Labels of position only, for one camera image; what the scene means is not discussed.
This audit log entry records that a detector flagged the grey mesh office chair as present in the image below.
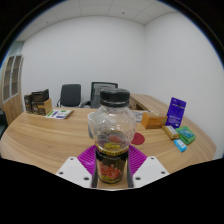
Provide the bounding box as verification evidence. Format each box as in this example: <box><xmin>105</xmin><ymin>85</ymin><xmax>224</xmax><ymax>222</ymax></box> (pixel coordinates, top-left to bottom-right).
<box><xmin>79</xmin><ymin>81</ymin><xmax>119</xmax><ymax>109</ymax></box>

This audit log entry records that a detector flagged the clear bottle with black cap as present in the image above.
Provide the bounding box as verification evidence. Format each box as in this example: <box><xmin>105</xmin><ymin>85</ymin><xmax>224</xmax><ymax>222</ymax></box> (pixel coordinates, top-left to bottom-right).
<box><xmin>89</xmin><ymin>87</ymin><xmax>137</xmax><ymax>185</ymax></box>

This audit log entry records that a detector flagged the black office chair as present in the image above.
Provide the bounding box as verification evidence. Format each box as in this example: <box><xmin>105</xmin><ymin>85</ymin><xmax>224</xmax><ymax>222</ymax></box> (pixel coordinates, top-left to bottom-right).
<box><xmin>55</xmin><ymin>83</ymin><xmax>83</xmax><ymax>108</ymax></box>

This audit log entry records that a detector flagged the white green purple leaflet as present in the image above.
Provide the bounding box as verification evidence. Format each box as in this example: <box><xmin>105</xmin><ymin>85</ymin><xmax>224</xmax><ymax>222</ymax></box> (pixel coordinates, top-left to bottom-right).
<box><xmin>44</xmin><ymin>108</ymin><xmax>74</xmax><ymax>120</ymax></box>

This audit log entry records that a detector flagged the wooden cabinet shelf unit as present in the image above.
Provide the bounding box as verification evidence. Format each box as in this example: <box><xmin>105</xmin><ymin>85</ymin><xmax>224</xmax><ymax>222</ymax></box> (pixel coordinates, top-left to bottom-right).
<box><xmin>0</xmin><ymin>54</ymin><xmax>25</xmax><ymax>125</ymax></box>

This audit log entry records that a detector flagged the orange-brown wooden box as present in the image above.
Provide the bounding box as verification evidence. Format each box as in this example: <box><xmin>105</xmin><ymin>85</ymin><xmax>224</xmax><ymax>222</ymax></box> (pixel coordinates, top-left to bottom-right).
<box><xmin>140</xmin><ymin>111</ymin><xmax>169</xmax><ymax>130</ymax></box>

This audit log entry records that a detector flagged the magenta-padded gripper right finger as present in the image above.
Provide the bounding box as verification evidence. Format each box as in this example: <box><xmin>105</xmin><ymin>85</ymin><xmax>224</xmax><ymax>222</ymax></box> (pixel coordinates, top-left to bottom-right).
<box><xmin>126</xmin><ymin>144</ymin><xmax>170</xmax><ymax>189</ymax></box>

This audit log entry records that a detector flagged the small light blue box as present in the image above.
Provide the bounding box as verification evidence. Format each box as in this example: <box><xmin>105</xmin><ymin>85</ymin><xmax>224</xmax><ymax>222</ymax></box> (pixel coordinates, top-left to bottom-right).
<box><xmin>173</xmin><ymin>138</ymin><xmax>188</xmax><ymax>153</ymax></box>

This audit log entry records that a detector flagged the white paper with grey print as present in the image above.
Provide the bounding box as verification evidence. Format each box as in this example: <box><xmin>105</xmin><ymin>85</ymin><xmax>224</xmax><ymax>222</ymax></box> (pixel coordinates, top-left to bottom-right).
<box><xmin>131</xmin><ymin>109</ymin><xmax>149</xmax><ymax>124</ymax></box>

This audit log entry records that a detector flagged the brown box with dark packs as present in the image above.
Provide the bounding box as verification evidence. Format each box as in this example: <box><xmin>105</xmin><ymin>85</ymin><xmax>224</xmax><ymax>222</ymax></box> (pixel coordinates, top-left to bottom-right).
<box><xmin>23</xmin><ymin>88</ymin><xmax>53</xmax><ymax>116</ymax></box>

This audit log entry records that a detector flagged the small golden-brown packet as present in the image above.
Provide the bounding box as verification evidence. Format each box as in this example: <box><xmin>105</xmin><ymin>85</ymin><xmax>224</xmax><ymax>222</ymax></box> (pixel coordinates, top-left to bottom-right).
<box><xmin>161</xmin><ymin>124</ymin><xmax>181</xmax><ymax>141</ymax></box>

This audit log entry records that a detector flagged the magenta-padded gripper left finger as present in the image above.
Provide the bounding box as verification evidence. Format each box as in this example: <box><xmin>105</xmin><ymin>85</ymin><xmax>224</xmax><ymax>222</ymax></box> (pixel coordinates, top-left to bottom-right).
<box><xmin>55</xmin><ymin>144</ymin><xmax>98</xmax><ymax>189</ymax></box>

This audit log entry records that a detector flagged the dark padded armchair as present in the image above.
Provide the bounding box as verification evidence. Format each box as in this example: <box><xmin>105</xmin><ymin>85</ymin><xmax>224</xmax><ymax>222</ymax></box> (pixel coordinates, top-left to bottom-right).
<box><xmin>0</xmin><ymin>111</ymin><xmax>8</xmax><ymax>138</ymax></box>

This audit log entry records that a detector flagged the purple standing pouch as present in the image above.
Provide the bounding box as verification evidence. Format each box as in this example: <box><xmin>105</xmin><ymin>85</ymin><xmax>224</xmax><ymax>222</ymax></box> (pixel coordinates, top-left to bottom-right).
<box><xmin>165</xmin><ymin>96</ymin><xmax>187</xmax><ymax>129</ymax></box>

